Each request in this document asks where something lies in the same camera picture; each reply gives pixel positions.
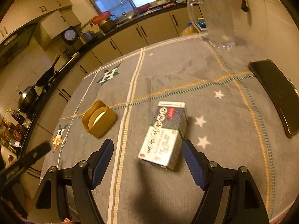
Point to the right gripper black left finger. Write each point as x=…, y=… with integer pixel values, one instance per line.
x=50, y=204

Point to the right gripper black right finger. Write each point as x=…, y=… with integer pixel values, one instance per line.
x=244, y=205

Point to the black kitchen countertop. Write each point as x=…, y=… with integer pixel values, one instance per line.
x=70, y=58

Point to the round white kitchen scale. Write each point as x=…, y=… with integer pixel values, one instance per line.
x=70, y=35

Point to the steel wok with lid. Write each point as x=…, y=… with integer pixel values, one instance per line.
x=27, y=98

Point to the grey patterned tablecloth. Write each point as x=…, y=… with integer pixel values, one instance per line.
x=237, y=125

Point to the yellow tape roll holder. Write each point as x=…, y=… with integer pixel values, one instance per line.
x=98, y=119

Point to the white green medicine box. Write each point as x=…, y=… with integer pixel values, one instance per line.
x=163, y=141

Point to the black frying pan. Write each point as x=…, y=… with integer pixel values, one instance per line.
x=48, y=74

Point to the black smartphone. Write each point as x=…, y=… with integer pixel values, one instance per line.
x=281, y=92

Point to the red plastic basin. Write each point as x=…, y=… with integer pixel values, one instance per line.
x=101, y=17

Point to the blue plastic bag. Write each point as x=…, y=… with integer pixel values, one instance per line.
x=201, y=23

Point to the beige base cabinets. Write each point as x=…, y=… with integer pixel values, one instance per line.
x=131, y=71

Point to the clear glass mug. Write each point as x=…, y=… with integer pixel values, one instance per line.
x=219, y=21

